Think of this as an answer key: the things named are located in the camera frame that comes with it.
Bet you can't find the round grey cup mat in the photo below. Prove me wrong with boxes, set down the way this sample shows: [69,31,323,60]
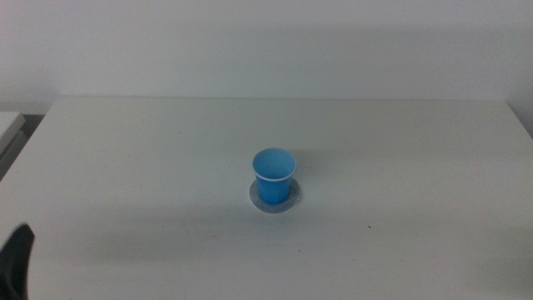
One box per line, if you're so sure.
[248,177,302,215]

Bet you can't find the blue plastic cup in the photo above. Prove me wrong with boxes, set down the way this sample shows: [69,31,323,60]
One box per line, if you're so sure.
[252,147,298,206]

